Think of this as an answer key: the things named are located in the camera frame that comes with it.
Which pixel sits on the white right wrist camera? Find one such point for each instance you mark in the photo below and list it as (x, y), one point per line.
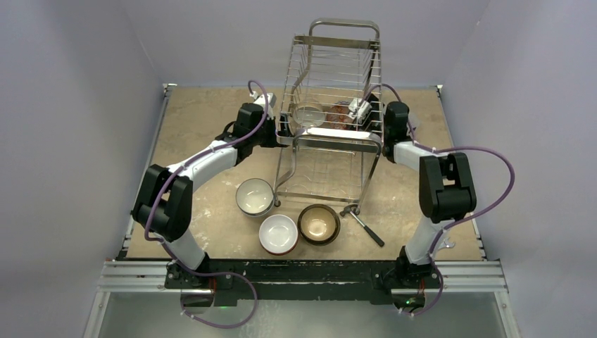
(358, 110)

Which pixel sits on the black-handled claw hammer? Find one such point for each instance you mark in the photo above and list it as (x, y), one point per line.
(353, 210)

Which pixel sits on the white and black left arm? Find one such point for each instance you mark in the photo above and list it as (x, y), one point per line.
(164, 201)

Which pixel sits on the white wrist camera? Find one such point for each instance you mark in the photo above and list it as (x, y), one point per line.
(358, 110)
(261, 99)

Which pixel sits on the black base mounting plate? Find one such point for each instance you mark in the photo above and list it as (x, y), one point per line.
(381, 282)

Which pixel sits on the white bowl with red rim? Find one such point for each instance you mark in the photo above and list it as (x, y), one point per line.
(278, 234)

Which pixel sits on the stainless steel dish rack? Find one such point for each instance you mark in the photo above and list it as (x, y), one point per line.
(335, 61)

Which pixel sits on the clear plastic compartment box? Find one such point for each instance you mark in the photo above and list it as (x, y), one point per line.
(413, 123)

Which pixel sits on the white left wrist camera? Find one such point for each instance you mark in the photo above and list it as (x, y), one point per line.
(261, 99)

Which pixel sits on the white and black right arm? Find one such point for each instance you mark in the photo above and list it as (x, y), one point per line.
(446, 191)

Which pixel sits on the white and teal bowl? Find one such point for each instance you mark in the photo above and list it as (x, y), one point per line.
(254, 197)

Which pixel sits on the dark brown glazed bowl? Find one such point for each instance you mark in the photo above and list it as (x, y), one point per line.
(319, 224)

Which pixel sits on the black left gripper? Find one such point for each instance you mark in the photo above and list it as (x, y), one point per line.
(272, 141)

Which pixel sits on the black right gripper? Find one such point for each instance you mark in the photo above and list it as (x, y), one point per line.
(369, 118)

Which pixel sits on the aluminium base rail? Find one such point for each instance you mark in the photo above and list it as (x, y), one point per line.
(345, 120)

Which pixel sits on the silver wrench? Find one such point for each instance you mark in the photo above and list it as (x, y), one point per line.
(447, 243)

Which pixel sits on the orange patterned bowl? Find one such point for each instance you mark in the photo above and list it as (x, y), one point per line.
(337, 117)

